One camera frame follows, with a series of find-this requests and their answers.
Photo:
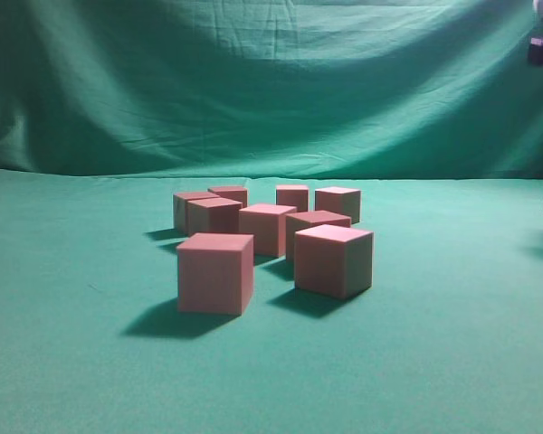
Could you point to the green cloth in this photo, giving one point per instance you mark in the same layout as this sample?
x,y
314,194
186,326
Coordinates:
x,y
107,108

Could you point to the pink foam cube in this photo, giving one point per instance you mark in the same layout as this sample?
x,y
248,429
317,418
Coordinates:
x,y
180,201
237,193
215,273
333,261
303,220
341,200
267,224
215,215
296,195

